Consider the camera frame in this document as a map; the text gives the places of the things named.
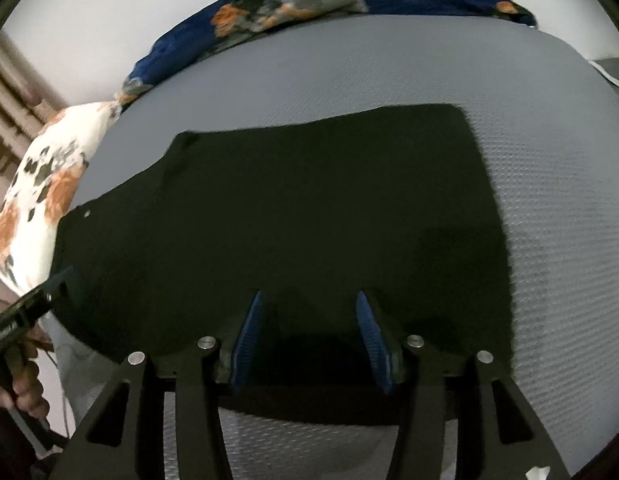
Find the black pants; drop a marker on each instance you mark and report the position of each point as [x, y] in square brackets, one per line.
[314, 210]

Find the striped patterned curtain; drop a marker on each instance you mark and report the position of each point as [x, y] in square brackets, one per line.
[14, 110]

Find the grey mesh bed mattress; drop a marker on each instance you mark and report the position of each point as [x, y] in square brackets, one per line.
[564, 210]

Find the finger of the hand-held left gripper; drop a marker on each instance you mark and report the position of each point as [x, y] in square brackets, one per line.
[62, 285]

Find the grey cloth with white trim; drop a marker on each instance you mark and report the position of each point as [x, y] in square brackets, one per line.
[614, 72]

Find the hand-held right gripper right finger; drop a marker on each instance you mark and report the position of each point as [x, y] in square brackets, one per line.
[375, 345]

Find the white floral pillow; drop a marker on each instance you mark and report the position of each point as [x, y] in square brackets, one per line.
[34, 200]

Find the person's left hand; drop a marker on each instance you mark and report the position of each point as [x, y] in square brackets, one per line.
[27, 385]

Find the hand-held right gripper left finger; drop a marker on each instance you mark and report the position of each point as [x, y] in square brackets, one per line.
[245, 345]

